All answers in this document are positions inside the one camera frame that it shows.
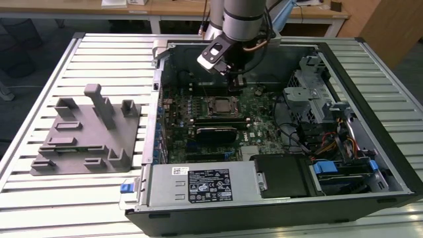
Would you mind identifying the grey metal foot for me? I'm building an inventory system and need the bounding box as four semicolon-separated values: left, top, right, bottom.
0;81;15;101

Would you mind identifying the white box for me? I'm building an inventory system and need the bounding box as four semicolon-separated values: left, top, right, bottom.
99;0;127;8

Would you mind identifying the grey metal drive cage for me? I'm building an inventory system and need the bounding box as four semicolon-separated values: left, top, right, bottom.
281;56;350;124

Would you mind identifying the black graphics card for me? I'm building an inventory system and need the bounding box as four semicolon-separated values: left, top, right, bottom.
194;126;237;144

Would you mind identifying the orange yellow wire bundle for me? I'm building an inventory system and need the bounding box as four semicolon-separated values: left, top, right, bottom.
309;119;358;161

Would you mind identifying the black arm cable brass end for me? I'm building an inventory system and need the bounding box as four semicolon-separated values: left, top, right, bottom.
226;0;281;75

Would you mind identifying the green motherboard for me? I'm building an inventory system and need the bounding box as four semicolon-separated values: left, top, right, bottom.
157;84;288;165

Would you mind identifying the black open PC case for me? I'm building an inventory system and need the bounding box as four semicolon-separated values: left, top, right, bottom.
118;39;423;237

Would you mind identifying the black plastic shroud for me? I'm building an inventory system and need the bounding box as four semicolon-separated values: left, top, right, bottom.
249;154;322;199

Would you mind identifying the silver chipset heatsink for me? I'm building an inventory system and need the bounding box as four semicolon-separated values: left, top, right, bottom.
241;146;261;161

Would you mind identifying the black RAM slot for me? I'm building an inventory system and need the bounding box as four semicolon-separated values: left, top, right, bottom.
192;88;241;97
190;82;244;90

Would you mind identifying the grey parts rack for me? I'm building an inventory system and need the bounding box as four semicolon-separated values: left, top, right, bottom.
29;83;142;176

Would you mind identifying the wooden cabinet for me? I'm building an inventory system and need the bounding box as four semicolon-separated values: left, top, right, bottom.
336;0;423;69

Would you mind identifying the metal socket cover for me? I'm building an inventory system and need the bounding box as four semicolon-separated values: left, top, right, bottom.
205;96;240;117

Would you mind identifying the CPU socket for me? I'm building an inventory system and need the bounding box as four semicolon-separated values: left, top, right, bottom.
204;95;240;118

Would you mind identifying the silver CPU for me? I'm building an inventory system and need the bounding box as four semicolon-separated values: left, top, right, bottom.
210;99;233;114

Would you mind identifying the black RAM stick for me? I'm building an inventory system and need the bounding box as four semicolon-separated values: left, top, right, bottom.
194;122;249;130

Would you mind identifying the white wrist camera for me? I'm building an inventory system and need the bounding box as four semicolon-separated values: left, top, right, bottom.
197;37;237;75

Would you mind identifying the black hanging cable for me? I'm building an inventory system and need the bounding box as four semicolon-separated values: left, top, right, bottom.
197;0;212;38

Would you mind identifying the silver power supply unit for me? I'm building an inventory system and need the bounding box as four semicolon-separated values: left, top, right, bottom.
144;162;265;208

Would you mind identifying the green RAM stick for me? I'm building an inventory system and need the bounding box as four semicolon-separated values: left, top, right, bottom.
54;147;98;153

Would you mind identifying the hard disk in blue carrier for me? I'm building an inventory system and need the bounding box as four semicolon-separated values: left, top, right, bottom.
309;160;378;196

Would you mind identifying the black bin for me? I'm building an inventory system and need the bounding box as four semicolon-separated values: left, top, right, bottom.
0;18;43;77

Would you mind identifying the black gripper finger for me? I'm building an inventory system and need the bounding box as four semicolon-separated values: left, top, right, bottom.
228;74;246;96

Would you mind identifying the wooden desk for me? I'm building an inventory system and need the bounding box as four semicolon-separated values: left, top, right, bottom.
0;0;350;38

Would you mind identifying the black expansion slot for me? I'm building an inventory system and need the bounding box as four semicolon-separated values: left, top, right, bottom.
184;153;244;162

